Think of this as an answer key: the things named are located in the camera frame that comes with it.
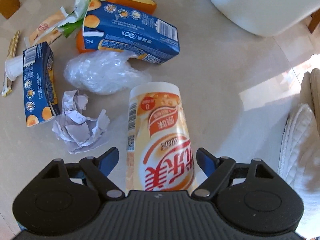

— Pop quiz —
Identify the wooden dining table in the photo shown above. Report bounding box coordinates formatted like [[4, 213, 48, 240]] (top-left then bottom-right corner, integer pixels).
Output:
[[0, 0, 21, 20]]

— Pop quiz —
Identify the orange half cut fruit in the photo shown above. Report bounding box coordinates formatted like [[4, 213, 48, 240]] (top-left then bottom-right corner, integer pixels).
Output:
[[106, 0, 157, 15]]

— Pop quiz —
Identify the white paper ball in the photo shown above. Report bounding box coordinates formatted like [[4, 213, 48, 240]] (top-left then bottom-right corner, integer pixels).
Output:
[[52, 90, 110, 154]]

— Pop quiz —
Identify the white plastic trash bin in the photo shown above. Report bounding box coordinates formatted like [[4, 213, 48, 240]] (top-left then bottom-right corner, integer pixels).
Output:
[[210, 0, 319, 37]]

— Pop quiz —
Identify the long gold white wrapper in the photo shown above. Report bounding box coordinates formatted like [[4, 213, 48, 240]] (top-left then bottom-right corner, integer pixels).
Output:
[[2, 30, 21, 97]]

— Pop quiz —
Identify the blue carton box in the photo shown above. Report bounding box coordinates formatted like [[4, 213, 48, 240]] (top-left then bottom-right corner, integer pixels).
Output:
[[81, 0, 180, 64], [23, 42, 60, 127]]

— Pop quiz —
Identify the small white plastic cup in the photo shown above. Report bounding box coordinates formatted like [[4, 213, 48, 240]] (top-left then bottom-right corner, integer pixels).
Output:
[[5, 55, 23, 81]]

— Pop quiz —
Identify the milk tea paper cup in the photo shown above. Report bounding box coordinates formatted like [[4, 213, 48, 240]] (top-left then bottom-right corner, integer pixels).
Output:
[[126, 82, 197, 192]]

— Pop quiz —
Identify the green white snack wrapper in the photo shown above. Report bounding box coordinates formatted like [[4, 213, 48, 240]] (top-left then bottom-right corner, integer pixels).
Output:
[[57, 0, 104, 38]]

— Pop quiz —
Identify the beige snack packet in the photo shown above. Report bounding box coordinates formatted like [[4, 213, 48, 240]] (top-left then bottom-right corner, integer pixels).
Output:
[[24, 7, 68, 48]]

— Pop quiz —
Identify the clear plastic bag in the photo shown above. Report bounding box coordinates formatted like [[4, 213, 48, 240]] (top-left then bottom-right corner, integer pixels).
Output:
[[63, 51, 151, 95]]

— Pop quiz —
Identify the whole orange fruit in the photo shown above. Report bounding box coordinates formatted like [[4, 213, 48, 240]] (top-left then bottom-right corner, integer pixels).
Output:
[[76, 29, 95, 54]]

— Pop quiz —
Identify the white quilted cloth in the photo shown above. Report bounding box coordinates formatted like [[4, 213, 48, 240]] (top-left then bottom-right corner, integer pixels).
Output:
[[277, 68, 320, 238]]

